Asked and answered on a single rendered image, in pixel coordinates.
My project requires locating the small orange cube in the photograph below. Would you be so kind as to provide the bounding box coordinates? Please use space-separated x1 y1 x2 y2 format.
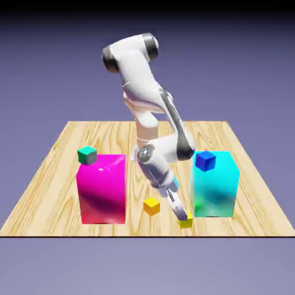
143 197 161 217

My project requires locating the small yellow cube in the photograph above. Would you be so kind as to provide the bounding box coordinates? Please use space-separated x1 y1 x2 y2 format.
177 209 194 229

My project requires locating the small blue cube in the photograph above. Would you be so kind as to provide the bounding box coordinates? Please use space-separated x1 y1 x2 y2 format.
195 150 217 173

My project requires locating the small green cube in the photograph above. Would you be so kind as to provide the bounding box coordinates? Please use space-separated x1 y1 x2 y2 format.
77 145 98 166

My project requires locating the large cyan box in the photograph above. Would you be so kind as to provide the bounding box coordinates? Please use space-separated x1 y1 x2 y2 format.
189 150 241 218

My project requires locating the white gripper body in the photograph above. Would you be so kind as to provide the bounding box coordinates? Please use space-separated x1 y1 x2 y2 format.
166 188 188 221

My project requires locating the large magenta box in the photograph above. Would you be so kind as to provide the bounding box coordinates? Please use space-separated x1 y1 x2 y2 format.
76 153 127 225

